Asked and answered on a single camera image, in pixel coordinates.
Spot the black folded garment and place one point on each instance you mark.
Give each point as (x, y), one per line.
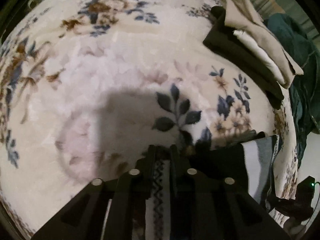
(223, 42)

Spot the black grey striped sweater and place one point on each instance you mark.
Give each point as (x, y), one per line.
(260, 154)

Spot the floral bed blanket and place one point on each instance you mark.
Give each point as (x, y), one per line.
(88, 85)

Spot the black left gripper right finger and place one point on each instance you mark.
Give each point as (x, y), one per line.
(209, 198)

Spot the green curtain right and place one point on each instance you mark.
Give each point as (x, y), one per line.
(266, 8)

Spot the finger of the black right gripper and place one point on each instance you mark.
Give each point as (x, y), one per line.
(300, 207)

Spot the white folded garment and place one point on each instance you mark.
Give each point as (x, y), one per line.
(250, 43)

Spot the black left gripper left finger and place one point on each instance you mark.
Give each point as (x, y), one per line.
(114, 209)

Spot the beige folded garment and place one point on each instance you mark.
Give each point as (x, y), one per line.
(241, 15)

